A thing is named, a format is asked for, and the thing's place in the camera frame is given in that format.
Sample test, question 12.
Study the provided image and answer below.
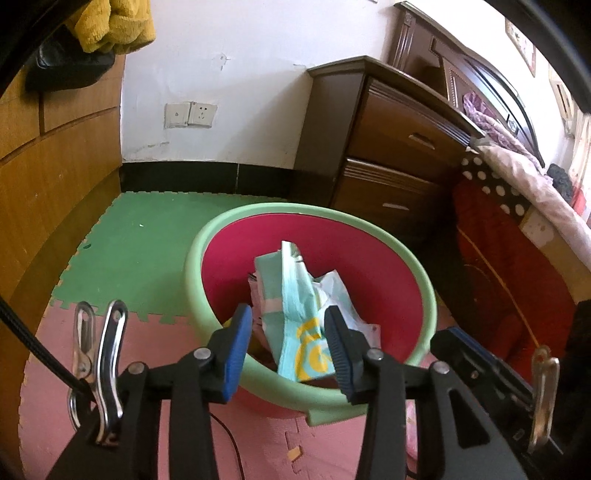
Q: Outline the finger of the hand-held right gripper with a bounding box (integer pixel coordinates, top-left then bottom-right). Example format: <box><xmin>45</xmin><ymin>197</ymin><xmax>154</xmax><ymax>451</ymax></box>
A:
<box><xmin>429</xmin><ymin>325</ymin><xmax>509</xmax><ymax>385</ymax></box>

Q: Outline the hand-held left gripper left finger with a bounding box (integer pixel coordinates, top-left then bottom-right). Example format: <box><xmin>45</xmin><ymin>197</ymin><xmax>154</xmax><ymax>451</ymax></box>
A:
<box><xmin>46</xmin><ymin>303</ymin><xmax>254</xmax><ymax>480</ymax></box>

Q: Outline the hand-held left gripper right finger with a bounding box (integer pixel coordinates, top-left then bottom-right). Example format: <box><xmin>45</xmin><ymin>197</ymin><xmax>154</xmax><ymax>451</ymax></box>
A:
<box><xmin>323</xmin><ymin>305</ymin><xmax>527</xmax><ymax>480</ymax></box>

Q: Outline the light blue yellow swirl packet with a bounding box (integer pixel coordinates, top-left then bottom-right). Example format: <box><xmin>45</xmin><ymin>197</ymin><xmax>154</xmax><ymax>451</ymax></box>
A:
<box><xmin>254</xmin><ymin>240</ymin><xmax>340</xmax><ymax>384</ymax></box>

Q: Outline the red bucket with green rim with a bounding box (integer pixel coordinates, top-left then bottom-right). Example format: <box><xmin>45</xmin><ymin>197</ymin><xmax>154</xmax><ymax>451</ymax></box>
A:
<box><xmin>184</xmin><ymin>202</ymin><xmax>437</xmax><ymax>426</ymax></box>

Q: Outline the metal spring clip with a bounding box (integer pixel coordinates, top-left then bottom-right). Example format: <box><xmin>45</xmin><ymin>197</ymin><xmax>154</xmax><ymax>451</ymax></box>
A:
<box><xmin>67</xmin><ymin>300</ymin><xmax>129</xmax><ymax>446</ymax></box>
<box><xmin>527</xmin><ymin>345</ymin><xmax>561</xmax><ymax>453</ymax></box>

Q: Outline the pink printed box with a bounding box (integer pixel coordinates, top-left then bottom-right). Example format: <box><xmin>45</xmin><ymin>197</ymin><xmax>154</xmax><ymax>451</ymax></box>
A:
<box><xmin>248</xmin><ymin>272</ymin><xmax>280</xmax><ymax>356</ymax></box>

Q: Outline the green foam mat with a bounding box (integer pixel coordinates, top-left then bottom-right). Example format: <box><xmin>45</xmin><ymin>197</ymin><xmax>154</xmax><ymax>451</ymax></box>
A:
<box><xmin>50</xmin><ymin>191</ymin><xmax>296</xmax><ymax>324</ymax></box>

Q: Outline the black polka dot cloth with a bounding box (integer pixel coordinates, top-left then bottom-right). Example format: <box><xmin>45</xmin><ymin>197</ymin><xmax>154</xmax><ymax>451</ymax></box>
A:
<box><xmin>459</xmin><ymin>154</ymin><xmax>539</xmax><ymax>219</ymax></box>

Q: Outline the pink foam mat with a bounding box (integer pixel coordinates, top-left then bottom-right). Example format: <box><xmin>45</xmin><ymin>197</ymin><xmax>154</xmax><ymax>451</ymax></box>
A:
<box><xmin>18</xmin><ymin>302</ymin><xmax>444</xmax><ymax>480</ymax></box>

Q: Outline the floral pink quilt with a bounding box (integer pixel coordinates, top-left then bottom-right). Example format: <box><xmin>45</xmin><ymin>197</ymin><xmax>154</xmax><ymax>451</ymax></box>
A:
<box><xmin>462</xmin><ymin>90</ymin><xmax>591</xmax><ymax>241</ymax></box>

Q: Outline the dark cloth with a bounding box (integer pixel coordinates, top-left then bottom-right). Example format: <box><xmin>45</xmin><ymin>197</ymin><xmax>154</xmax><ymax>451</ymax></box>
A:
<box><xmin>547</xmin><ymin>164</ymin><xmax>573</xmax><ymax>204</ymax></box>

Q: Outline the dark wooden nightstand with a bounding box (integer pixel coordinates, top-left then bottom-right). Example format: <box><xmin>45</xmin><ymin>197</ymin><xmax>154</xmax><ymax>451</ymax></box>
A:
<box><xmin>292</xmin><ymin>55</ymin><xmax>488</xmax><ymax>245</ymax></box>

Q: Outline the light wooden wardrobe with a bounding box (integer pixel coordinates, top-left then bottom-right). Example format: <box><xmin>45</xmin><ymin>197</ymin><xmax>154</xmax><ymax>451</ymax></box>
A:
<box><xmin>0</xmin><ymin>28</ymin><xmax>126</xmax><ymax>462</ymax></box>

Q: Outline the dark wooden headboard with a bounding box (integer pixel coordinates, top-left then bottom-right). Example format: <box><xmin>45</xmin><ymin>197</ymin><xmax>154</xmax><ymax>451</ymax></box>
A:
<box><xmin>387</xmin><ymin>1</ymin><xmax>546</xmax><ymax>167</ymax></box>

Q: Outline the black bag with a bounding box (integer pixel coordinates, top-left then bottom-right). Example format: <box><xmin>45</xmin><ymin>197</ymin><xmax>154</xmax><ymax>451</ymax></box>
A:
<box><xmin>25</xmin><ymin>39</ymin><xmax>116</xmax><ymax>93</ymax></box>

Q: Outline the yellow towel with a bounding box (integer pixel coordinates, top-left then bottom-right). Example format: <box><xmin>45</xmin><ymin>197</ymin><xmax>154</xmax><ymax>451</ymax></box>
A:
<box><xmin>69</xmin><ymin>0</ymin><xmax>158</xmax><ymax>55</ymax></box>

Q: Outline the thin black cable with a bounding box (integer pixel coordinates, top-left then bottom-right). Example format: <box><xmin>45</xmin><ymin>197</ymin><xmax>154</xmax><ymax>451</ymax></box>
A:
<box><xmin>210</xmin><ymin>413</ymin><xmax>246</xmax><ymax>480</ymax></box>

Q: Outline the thick black cable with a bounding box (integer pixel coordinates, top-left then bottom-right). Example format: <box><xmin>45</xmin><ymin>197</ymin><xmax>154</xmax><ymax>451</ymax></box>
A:
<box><xmin>0</xmin><ymin>295</ymin><xmax>90</xmax><ymax>395</ymax></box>

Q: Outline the white wall socket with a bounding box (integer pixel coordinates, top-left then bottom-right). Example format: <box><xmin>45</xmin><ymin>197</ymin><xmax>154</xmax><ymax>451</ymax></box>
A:
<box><xmin>187</xmin><ymin>102</ymin><xmax>218</xmax><ymax>128</ymax></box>

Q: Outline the framed wall picture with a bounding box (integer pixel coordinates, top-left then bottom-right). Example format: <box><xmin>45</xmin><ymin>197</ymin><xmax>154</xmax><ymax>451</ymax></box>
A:
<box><xmin>504</xmin><ymin>18</ymin><xmax>537</xmax><ymax>78</ymax></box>

